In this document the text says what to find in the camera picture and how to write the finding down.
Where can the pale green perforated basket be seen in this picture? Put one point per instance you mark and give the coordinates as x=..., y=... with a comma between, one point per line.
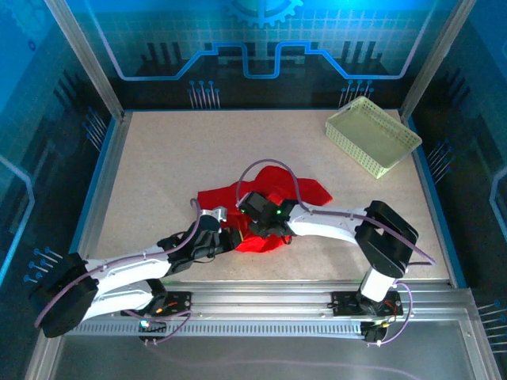
x=372, y=134

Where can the red t-shirt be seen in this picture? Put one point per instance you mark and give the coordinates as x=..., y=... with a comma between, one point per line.
x=309, y=190

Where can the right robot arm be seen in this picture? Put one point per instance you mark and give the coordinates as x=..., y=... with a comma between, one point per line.
x=328, y=223

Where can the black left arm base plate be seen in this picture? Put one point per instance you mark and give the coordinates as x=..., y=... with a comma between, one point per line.
x=180, y=302

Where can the aluminium frame post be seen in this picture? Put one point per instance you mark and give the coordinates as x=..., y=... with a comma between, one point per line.
x=435, y=59
x=87, y=63

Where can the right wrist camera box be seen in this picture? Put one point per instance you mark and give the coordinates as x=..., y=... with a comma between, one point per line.
x=255, y=204

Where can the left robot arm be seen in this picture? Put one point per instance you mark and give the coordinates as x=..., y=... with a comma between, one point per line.
x=126, y=269

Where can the aluminium table side rail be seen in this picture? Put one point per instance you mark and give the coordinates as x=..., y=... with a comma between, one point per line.
x=113, y=142

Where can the small black controller box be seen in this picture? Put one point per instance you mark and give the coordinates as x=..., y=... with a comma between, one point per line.
x=152, y=326
x=374, y=334

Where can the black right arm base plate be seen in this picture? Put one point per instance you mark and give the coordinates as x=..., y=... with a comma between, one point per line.
x=342, y=302

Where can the aluminium mounting rail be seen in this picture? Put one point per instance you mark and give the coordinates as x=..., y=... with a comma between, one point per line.
x=257, y=295

